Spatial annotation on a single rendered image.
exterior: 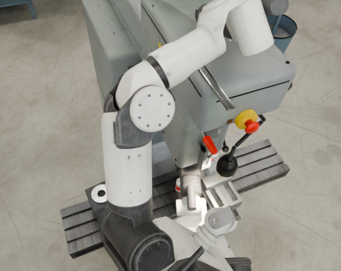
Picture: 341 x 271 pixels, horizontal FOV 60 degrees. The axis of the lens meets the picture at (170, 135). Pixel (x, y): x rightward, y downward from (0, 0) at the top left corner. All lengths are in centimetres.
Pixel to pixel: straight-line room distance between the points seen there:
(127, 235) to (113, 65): 85
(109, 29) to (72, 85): 211
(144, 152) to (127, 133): 6
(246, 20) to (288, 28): 308
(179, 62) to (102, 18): 102
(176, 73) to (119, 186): 22
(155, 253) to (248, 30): 45
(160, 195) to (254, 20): 116
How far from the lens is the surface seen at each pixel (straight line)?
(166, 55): 52
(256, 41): 60
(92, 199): 139
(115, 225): 63
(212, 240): 79
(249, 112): 79
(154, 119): 49
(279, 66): 79
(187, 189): 120
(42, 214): 268
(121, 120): 48
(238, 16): 59
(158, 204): 156
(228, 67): 74
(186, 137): 102
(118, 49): 132
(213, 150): 79
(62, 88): 348
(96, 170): 276
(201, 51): 54
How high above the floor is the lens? 235
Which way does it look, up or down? 53 degrees down
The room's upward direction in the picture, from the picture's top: 5 degrees clockwise
